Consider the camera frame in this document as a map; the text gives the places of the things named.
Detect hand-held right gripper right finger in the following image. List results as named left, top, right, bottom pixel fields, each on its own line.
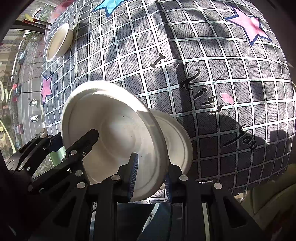
left=165, top=164, right=264, bottom=241

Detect red bucket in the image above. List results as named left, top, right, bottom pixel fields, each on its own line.
left=54, top=0, right=71, bottom=14

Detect metal tongs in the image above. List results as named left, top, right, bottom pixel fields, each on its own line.
left=23, top=18, right=53, bottom=26

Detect grey checked star tablecloth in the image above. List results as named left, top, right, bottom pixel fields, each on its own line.
left=41, top=0, right=296, bottom=204

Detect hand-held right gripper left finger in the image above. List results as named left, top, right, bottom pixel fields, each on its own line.
left=44, top=152, right=139, bottom=241

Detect green square plate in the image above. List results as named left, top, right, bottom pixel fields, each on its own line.
left=43, top=148, right=66, bottom=168

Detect white paper bowl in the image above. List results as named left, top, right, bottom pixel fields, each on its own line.
left=60, top=81, right=169, bottom=202
left=45, top=22, right=74, bottom=62
left=150, top=109, right=193, bottom=190

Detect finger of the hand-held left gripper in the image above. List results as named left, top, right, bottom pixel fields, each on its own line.
left=11, top=135, right=63, bottom=171
left=27, top=129, right=100, bottom=195

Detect beige seat cushion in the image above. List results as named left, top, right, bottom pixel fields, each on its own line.
left=236, top=162, right=296, bottom=241

